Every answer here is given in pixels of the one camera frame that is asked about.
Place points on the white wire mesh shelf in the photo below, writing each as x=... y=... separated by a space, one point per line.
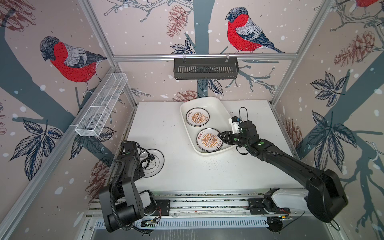
x=96 y=116

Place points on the orange sunburst plate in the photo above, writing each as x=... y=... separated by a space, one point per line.
x=197 y=117
x=209 y=141

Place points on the horizontal aluminium frame bar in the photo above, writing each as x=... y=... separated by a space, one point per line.
x=159 y=58

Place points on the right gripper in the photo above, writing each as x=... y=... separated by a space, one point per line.
x=227 y=138

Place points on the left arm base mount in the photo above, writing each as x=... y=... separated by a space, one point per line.
x=158 y=208

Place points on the black wall-mounted basket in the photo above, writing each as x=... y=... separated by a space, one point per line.
x=206 y=69

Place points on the white plastic bin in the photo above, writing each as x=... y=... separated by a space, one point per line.
x=219 y=120

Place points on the white flower plate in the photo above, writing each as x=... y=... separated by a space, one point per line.
x=159 y=161

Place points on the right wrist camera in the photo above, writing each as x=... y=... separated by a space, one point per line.
x=235 y=124

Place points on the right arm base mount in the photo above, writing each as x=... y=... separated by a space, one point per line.
x=265 y=207

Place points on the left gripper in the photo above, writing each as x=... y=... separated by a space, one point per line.
x=138 y=172

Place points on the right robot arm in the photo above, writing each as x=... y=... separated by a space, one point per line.
x=323 y=196

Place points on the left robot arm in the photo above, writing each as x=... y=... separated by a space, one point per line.
x=121 y=203

